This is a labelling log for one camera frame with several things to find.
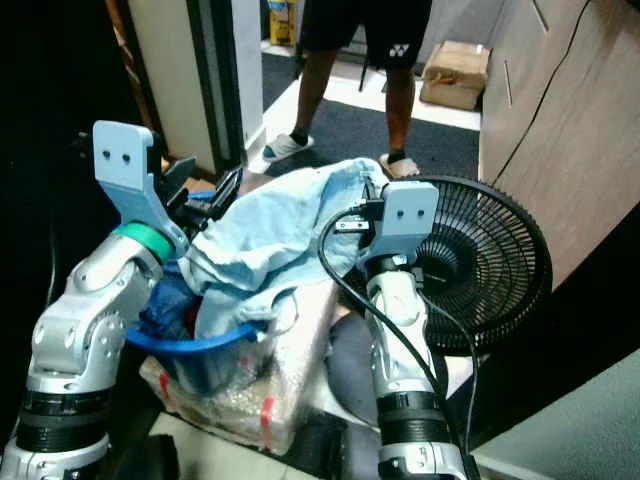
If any blue plastic bucket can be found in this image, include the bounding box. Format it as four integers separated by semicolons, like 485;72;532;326
125;262;267;397

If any yellow bottle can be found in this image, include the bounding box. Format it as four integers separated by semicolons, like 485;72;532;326
267;0;299;48

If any person in red shirt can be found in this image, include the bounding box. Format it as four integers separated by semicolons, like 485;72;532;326
260;0;437;181

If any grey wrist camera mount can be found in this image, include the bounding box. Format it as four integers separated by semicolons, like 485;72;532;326
92;120;190;247
365;180;441;263

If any light blue garment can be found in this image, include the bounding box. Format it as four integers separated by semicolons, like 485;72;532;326
180;157;392;341

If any dark grey floor rug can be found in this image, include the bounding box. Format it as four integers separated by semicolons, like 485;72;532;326
265;55;481;183

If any thin black appliance cable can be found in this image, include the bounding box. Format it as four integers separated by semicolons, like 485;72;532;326
510;0;623;183

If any black floor fan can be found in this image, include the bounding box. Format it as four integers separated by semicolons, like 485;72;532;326
325;175;555;423

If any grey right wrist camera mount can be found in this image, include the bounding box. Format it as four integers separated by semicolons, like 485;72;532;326
365;180;441;263

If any plastic wrapped box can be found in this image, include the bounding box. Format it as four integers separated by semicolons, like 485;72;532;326
140;285;342;457

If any dark blue garment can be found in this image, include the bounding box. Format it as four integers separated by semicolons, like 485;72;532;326
140;270;191;341

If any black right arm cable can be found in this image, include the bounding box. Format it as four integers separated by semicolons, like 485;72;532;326
317;205;483;453

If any dark robot left leg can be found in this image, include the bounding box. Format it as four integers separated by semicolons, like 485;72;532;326
125;435;183;480

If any dark doorway frame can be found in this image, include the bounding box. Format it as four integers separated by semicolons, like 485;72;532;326
125;0;267;177

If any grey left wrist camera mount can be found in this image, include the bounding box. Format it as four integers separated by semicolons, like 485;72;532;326
92;120;190;247

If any wooden kitchen cabinet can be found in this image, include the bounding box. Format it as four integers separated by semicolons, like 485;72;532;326
478;0;640;291

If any brown cardboard box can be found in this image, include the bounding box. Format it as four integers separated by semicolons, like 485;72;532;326
420;40;493;111

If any black door post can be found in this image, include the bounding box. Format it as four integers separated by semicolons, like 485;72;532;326
470;240;640;443

